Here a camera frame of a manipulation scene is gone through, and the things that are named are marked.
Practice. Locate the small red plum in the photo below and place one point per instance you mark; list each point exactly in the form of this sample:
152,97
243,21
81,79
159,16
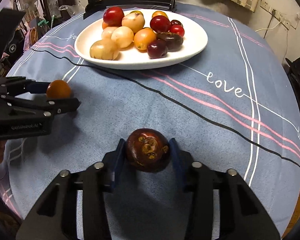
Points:
177,30

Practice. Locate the dark mangosteen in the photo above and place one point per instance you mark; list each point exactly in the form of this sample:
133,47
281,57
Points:
147,150
172,40

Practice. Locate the white power strip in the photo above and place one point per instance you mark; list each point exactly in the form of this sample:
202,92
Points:
280,13

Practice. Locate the round goldfish screen black stand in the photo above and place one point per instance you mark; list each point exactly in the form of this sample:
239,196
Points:
130,0

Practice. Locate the standing fan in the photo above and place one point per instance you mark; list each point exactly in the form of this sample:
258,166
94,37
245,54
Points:
30,1

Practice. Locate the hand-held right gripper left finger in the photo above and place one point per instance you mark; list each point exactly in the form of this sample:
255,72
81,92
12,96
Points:
118,162

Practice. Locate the blue plaid tablecloth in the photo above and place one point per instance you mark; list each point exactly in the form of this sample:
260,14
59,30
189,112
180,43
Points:
165,105

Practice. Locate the yellow spotted passion fruit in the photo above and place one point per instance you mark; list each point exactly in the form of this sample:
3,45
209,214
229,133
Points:
107,32
122,37

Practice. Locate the clear plastic bag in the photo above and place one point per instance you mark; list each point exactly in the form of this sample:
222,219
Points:
65,9

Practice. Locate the tan passion fruit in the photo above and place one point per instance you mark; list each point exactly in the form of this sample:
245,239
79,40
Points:
133,23
104,50

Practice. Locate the white round plate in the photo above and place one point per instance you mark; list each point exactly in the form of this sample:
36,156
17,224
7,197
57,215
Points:
140,61

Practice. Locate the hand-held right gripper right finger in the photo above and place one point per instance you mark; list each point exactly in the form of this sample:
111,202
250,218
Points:
177,160

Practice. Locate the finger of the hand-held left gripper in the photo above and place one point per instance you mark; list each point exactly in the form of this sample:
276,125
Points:
35,87
65,105

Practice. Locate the large red plum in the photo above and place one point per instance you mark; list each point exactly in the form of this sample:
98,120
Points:
113,16

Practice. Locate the orange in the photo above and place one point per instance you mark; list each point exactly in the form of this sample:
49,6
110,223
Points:
136,12
160,13
105,25
58,89
144,39

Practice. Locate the dark purple plum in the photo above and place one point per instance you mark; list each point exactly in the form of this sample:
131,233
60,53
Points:
157,49
177,22

